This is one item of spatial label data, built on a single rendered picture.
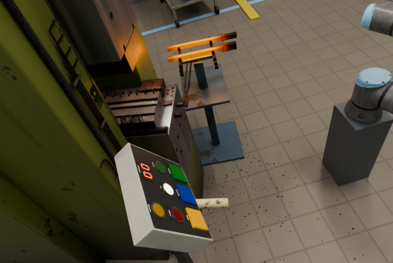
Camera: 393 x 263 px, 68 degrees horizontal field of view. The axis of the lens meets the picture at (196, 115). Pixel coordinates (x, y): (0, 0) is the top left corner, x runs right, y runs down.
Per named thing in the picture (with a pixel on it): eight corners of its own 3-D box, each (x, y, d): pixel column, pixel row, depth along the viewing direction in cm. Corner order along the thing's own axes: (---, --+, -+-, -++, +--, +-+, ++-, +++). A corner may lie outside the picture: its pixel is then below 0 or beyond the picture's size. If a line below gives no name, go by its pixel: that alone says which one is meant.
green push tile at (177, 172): (182, 168, 116) (168, 163, 111) (188, 183, 111) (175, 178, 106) (179, 171, 116) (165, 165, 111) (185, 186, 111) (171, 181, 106)
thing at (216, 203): (228, 200, 144) (227, 194, 140) (228, 210, 141) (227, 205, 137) (144, 203, 152) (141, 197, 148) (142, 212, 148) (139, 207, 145)
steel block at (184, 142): (192, 132, 196) (176, 82, 164) (188, 182, 170) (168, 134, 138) (115, 138, 206) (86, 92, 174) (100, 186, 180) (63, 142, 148)
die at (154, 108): (163, 101, 155) (158, 89, 149) (157, 130, 142) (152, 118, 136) (92, 108, 163) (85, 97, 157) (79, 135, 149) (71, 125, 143)
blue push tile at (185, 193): (190, 188, 109) (177, 183, 104) (197, 204, 104) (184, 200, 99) (187, 191, 109) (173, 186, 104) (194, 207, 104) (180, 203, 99)
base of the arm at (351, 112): (368, 96, 172) (372, 83, 165) (389, 118, 159) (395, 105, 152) (337, 105, 172) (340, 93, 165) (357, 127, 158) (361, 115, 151)
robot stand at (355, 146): (350, 152, 216) (368, 93, 173) (368, 177, 200) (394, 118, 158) (321, 161, 215) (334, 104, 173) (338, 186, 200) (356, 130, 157)
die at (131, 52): (142, 45, 130) (135, 26, 124) (133, 73, 117) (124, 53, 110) (58, 56, 138) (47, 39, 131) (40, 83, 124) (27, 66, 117)
